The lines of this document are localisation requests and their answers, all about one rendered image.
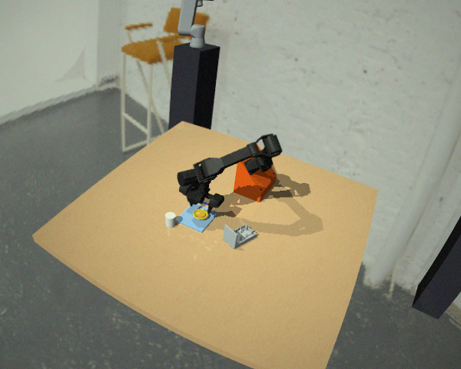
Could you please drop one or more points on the light blue square mat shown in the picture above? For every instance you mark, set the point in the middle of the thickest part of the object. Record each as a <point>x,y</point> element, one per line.
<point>188,219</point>

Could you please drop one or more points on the olive-yellow round plate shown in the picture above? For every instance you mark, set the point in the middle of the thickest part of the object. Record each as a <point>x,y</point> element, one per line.
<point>200,214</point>

